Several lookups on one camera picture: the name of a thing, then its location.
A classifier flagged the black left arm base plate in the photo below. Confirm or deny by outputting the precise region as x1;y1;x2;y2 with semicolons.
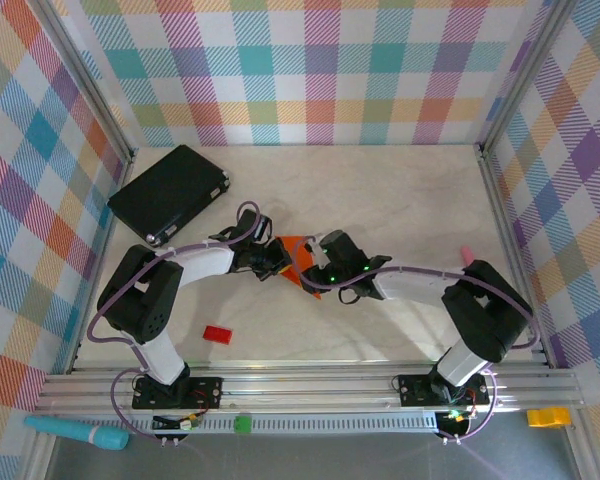
131;375;225;411

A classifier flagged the yellow plastic block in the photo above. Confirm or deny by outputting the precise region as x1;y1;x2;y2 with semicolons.
526;407;572;429

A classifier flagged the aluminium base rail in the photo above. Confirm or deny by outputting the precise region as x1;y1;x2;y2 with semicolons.
34;367;584;414

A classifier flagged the aluminium frame post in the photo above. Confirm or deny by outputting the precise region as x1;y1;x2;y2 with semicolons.
474;0;581;161
29;0;137;166

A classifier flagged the slotted grey cable duct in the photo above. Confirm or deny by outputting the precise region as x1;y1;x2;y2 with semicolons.
152;412;441;434

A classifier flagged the red plastic block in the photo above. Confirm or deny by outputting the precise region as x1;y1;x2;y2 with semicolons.
202;325;234;346

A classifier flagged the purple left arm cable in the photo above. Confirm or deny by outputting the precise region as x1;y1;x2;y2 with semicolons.
88;201;276;444

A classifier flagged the aluminium side rail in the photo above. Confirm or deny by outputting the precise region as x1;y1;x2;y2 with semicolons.
474;144;554;369
67;149;136;374

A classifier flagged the teal cylinder with white band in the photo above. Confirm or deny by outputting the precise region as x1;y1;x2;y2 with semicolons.
23;414;130;451

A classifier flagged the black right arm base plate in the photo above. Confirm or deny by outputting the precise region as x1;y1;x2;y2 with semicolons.
397;372;491;407

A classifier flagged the black flat case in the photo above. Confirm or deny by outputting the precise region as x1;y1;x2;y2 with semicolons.
107;144;231;249

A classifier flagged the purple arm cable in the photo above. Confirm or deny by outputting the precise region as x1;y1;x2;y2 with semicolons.
299;239;540;446
88;201;276;444

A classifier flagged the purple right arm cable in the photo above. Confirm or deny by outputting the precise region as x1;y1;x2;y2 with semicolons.
299;239;540;446

